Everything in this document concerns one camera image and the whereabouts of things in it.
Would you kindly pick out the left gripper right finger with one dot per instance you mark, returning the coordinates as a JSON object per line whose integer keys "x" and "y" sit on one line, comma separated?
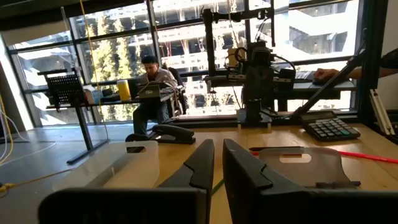
{"x": 239, "y": 168}

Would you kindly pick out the black pencil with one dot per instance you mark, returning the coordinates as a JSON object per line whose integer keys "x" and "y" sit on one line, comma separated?
{"x": 273, "y": 148}

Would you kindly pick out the yellow cup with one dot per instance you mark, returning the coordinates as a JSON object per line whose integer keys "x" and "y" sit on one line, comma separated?
{"x": 123, "y": 90}

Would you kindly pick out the side desk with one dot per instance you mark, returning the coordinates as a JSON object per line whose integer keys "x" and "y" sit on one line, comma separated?
{"x": 311, "y": 88}

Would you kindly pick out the grey laptop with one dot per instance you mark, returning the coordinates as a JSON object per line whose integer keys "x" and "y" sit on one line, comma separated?
{"x": 149, "y": 92}

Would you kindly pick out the black perforated metal stand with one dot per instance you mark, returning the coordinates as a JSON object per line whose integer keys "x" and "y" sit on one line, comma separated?
{"x": 65, "y": 88}

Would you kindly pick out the black calculator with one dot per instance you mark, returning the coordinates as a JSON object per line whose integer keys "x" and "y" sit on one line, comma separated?
{"x": 329, "y": 129}

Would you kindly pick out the grey pencil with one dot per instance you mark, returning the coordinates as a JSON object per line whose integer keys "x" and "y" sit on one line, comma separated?
{"x": 339, "y": 184}

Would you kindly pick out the silver aluminium bracket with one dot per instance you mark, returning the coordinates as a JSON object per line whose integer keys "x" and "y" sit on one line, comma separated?
{"x": 381, "y": 112}

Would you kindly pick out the black office chair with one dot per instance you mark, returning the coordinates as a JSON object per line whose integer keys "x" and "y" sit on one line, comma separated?
{"x": 178, "y": 77}

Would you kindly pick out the black stapler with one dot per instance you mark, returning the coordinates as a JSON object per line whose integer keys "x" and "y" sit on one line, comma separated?
{"x": 174, "y": 133}

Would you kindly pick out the grey translucent plastic bin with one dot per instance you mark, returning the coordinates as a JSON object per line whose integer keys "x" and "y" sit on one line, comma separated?
{"x": 311, "y": 172}

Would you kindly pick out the black keyboard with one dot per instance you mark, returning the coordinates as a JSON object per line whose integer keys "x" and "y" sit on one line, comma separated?
{"x": 304, "y": 75}

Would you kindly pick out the person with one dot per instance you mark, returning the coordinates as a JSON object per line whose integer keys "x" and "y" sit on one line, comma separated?
{"x": 154, "y": 74}

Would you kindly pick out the person's hand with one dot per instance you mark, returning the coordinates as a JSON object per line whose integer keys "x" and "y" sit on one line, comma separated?
{"x": 325, "y": 74}

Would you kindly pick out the green pencil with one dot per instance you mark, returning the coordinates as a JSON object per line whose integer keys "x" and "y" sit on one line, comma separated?
{"x": 217, "y": 186}

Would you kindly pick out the black desk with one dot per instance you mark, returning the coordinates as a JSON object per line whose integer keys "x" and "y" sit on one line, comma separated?
{"x": 105, "y": 102}

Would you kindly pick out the red pencil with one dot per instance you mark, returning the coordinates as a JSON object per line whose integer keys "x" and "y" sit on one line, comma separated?
{"x": 367, "y": 157}

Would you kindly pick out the clear plastic bin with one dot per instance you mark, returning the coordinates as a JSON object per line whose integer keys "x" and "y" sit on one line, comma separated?
{"x": 136, "y": 168}

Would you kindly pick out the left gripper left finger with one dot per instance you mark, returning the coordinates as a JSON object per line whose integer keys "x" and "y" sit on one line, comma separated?
{"x": 196, "y": 168}

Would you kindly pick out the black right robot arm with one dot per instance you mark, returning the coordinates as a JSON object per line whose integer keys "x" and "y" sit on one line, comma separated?
{"x": 256, "y": 105}

